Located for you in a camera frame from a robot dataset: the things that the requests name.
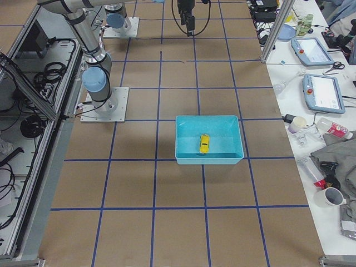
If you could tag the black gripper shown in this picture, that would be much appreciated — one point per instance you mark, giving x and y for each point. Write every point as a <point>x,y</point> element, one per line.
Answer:
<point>183,6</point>

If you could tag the yellow beetle toy car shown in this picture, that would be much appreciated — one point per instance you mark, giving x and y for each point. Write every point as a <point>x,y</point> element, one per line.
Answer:
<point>204,143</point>

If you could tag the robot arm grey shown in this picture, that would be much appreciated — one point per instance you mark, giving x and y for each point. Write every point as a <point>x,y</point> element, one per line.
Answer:
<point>114,11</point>
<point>96,79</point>

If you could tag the light blue bowl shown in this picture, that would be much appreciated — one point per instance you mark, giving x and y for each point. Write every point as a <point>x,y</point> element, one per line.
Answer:
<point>286,33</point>

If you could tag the turquoise plastic bin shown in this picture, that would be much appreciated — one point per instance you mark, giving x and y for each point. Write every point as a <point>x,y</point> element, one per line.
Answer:
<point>226,146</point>

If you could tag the upper teach pendant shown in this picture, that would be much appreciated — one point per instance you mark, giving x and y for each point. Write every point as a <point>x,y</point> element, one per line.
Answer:
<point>311,52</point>

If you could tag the teach pendant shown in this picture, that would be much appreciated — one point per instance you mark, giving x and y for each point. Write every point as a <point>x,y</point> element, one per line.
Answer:
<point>322,93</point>
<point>311,52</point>

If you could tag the paper cup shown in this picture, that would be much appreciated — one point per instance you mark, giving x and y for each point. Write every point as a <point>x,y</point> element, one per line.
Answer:
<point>297,124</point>

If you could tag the lower teach pendant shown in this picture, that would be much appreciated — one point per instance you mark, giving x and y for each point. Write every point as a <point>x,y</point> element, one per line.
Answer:
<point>322,93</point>

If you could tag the scissors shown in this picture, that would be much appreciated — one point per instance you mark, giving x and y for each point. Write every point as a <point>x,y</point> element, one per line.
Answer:
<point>337,65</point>

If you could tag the clear plastic bottle red label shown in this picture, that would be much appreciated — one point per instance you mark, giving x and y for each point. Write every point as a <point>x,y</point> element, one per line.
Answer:
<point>326,126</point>

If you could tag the red capped tube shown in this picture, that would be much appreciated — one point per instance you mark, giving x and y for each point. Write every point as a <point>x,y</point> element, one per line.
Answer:
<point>312,172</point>

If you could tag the grey cloth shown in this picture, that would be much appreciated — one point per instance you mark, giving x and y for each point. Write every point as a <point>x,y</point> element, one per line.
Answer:
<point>342,151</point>

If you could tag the white mug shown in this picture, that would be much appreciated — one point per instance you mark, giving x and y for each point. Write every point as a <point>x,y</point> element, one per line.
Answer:
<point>329,197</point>

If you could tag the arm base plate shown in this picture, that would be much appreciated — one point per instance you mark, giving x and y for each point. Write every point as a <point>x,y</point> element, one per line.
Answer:
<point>121,28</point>
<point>114,110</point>

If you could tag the aluminium frame post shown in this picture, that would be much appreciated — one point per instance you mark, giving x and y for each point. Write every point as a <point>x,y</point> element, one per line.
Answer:
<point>276,28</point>

